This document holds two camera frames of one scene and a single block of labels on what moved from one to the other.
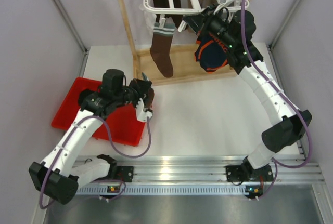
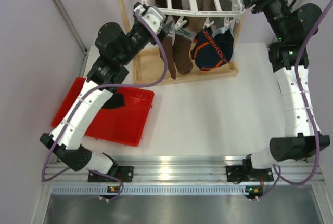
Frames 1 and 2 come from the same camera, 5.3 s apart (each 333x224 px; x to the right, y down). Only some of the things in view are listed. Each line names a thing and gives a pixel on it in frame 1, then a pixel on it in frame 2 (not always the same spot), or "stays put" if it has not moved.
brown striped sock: (151, 95) → (182, 46)
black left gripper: (141, 87) → (162, 35)
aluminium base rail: (195, 175) stays put
